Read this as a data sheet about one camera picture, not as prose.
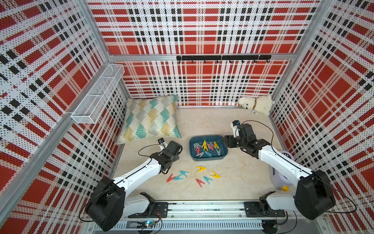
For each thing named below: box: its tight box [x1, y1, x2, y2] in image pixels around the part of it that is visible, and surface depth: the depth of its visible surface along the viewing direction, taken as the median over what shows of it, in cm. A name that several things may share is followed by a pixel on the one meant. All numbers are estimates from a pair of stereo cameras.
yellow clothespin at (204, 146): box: [201, 140, 209, 152], surface depth 98 cm
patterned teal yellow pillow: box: [116, 94, 182, 145], surface depth 95 cm
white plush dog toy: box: [238, 94, 273, 117], surface depth 117 cm
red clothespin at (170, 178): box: [166, 173, 177, 183], surface depth 86 cm
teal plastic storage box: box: [188, 135, 229, 161], surface depth 97 cm
